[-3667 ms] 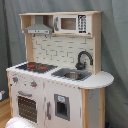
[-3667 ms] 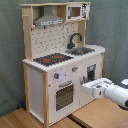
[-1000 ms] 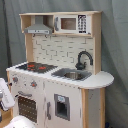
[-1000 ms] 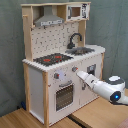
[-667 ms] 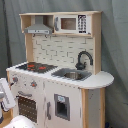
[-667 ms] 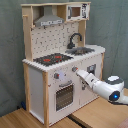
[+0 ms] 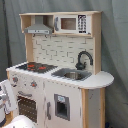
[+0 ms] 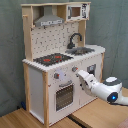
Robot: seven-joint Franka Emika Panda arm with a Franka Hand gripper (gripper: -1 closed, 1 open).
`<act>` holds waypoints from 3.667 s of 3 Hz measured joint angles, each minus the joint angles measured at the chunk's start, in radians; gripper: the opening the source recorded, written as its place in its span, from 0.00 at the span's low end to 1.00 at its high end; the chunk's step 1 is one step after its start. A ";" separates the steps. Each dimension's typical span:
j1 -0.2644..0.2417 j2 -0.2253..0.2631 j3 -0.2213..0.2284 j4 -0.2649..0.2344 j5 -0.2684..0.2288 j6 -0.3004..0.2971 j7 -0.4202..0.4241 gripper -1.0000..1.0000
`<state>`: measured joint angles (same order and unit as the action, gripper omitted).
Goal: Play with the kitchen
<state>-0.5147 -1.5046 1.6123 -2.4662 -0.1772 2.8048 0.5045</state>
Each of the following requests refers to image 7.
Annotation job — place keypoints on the black stovetop red burners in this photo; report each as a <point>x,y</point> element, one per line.
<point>36,67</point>

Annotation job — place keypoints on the white cupboard door grey dispenser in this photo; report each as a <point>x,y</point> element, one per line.
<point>63,106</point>

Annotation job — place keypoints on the right stove knob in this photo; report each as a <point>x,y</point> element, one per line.
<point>33,84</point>

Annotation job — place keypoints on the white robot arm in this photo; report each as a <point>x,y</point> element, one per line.
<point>20,121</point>

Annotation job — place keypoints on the black toy faucet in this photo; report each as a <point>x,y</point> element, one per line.
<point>81,64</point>

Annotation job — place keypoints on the grey toy sink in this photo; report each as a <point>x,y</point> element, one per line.
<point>72,74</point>

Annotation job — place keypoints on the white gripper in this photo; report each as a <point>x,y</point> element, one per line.
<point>7,100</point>

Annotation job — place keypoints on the white toy microwave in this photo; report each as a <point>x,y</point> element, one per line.
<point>74,24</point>

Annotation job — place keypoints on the white oven door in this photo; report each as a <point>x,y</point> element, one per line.
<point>29,104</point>

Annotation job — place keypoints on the wooden toy kitchen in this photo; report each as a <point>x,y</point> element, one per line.
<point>61,50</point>

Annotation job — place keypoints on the grey range hood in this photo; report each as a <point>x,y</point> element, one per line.
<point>40,26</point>

